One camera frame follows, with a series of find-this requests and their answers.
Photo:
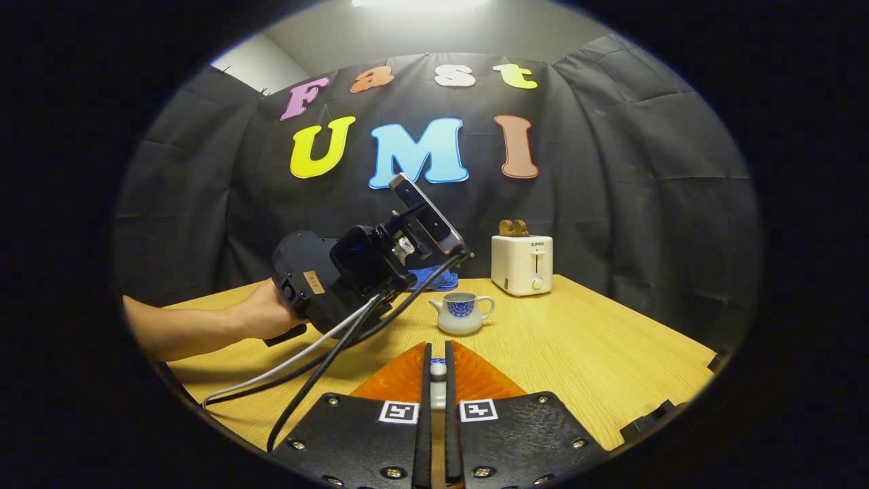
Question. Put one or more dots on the black backdrop cloth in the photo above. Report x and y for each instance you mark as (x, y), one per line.
(645, 170)

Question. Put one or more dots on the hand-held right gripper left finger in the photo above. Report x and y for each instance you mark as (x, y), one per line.
(424, 421)

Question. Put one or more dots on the cream toaster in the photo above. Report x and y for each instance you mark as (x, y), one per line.
(519, 265)

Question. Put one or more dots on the white blue-patterned teacup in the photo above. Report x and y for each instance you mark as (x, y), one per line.
(461, 324)

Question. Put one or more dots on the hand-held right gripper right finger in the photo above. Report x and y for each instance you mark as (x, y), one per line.
(451, 421)

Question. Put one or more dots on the ceiling light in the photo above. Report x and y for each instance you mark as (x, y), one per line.
(421, 3)

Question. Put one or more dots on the blue folded towel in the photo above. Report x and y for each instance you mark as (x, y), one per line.
(448, 282)

